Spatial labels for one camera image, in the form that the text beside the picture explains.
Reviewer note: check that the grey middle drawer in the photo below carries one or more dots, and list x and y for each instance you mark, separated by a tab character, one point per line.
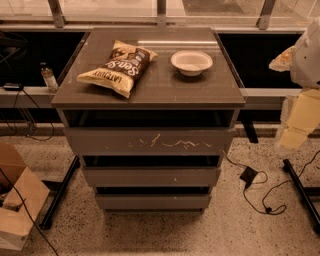
125	177

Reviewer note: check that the black power adapter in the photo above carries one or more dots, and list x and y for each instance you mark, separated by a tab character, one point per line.
248	175

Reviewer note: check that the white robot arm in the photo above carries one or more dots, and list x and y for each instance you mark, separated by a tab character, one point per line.
303	62

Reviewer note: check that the grey drawer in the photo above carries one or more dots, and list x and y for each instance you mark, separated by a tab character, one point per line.
125	177
148	141
153	202

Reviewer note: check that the grey drawer cabinet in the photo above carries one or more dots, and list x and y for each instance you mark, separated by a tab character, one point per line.
162	98

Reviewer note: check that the grey top drawer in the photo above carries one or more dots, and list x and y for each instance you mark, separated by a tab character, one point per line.
148	141

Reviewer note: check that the small clear bottle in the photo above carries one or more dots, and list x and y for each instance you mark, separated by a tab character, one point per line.
49	77

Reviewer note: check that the black left table leg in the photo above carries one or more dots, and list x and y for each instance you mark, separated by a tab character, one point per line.
58	188

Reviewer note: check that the grey bottom drawer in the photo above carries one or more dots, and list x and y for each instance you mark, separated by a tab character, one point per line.
153	202

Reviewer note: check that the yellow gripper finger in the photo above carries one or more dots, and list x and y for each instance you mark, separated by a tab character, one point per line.
300	116
283	61

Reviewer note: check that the black table leg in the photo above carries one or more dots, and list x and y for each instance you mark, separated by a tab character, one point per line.
58	188
306	195

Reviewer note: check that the small black device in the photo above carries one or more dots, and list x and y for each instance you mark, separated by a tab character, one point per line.
13	87

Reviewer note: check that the yellow brown chip bag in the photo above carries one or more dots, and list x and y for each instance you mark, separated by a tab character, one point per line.
126	65

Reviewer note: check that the white paper bowl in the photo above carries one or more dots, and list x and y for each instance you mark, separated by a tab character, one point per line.
191	63

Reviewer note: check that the cardboard box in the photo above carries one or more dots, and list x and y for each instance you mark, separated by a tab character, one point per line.
23	195

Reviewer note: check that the black right table leg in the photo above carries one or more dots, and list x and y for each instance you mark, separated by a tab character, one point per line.
306	195

